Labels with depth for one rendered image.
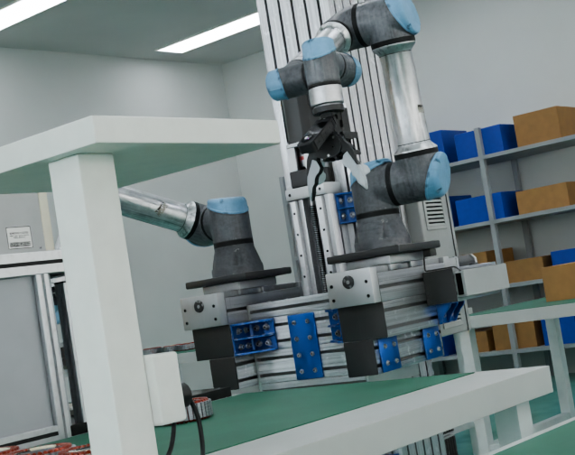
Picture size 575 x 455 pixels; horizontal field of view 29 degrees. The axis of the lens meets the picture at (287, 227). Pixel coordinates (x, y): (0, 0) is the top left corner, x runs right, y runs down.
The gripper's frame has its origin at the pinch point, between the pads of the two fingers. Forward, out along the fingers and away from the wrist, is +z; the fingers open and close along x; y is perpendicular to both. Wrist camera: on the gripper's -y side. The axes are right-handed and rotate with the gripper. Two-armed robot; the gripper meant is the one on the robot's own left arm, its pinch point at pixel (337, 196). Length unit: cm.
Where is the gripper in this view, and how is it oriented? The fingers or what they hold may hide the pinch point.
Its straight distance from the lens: 249.2
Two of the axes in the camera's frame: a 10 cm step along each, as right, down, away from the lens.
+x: -8.0, 1.6, 5.8
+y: 5.8, -0.4, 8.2
